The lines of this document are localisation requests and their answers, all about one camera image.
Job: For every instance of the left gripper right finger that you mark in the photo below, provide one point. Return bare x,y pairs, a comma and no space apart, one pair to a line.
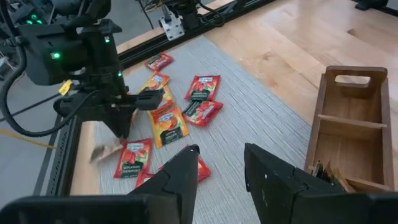
270,186

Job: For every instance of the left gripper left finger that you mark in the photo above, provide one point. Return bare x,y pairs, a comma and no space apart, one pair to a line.
183,180

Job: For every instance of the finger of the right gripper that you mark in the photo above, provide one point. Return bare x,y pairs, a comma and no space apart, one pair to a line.
127,126
115,128

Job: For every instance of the red tea packet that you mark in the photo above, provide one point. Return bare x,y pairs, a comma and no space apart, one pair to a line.
158,61
202,88
204,170
143,180
133,158
202,112

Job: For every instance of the grey woven placemat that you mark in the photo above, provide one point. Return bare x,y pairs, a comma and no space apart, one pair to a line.
248,102

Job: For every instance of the wooden three-compartment tea box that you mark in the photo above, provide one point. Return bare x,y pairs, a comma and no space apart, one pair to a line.
354,124

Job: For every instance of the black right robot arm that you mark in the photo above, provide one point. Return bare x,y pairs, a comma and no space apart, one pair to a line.
62,53

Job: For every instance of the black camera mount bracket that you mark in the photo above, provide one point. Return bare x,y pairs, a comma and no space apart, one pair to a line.
371,3

